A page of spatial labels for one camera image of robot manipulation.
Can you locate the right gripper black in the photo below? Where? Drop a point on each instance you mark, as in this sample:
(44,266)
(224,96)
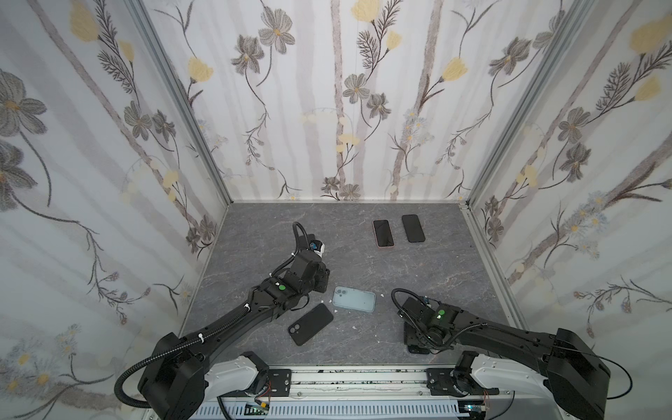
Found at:
(416,342)

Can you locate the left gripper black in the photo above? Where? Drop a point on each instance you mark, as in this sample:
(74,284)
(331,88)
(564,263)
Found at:
(324,280)

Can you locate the light green phone case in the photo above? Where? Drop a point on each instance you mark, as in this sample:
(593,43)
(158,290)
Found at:
(353,299)

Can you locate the black phone case front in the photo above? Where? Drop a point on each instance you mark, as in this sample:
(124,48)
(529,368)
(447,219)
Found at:
(310,324)

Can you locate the black phone case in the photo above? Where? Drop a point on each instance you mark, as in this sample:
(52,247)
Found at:
(310,324)
(413,229)

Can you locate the purple-edged black phone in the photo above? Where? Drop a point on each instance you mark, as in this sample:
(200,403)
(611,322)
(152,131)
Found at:
(383,234)

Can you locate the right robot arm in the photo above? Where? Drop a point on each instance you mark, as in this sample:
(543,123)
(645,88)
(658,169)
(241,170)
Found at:
(576,377)

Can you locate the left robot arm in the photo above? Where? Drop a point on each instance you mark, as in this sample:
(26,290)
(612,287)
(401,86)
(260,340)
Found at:
(174,380)

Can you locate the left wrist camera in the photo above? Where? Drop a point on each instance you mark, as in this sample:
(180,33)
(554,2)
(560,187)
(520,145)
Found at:
(317,247)

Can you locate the white vented cable duct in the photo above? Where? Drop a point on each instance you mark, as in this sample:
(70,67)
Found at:
(346,410)

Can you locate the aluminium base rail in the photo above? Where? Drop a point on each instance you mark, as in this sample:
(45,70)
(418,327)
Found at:
(453,381)

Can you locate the aluminium corner frame post left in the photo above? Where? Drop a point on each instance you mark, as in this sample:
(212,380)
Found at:
(178,95)

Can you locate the aluminium corner frame post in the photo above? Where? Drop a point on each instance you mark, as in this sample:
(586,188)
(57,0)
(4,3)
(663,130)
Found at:
(178,95)
(559,46)

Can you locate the aluminium corner frame post right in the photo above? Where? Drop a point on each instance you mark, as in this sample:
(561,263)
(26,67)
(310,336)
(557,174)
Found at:
(559,46)

